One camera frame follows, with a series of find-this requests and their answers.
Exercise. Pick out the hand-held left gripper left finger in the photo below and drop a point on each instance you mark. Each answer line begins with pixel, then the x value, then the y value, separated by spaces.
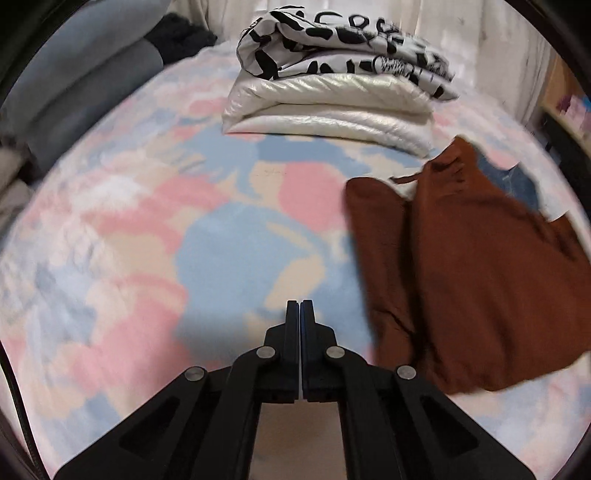
pixel 292 332

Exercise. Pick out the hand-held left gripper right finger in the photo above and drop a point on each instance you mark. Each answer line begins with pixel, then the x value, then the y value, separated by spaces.
pixel 308 332

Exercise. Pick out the denim jacket with brown sleeves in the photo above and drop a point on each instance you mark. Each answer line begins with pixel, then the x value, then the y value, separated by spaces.
pixel 461 277

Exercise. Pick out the pastel patterned bedsheet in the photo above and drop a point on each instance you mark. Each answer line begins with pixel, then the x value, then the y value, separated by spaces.
pixel 138 230

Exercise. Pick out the white puffer jacket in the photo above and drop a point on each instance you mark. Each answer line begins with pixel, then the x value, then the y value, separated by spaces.
pixel 323 106

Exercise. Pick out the black and white printed garment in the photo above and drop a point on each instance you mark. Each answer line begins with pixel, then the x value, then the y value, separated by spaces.
pixel 323 41

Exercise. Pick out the black fuzzy garment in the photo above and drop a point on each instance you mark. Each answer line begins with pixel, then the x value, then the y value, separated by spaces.
pixel 180 37

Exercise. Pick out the grey pillows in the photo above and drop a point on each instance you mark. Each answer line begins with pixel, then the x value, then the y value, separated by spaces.
pixel 83 69

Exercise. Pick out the wooden shelf unit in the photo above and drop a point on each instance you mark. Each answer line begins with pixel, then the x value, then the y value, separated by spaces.
pixel 565 87

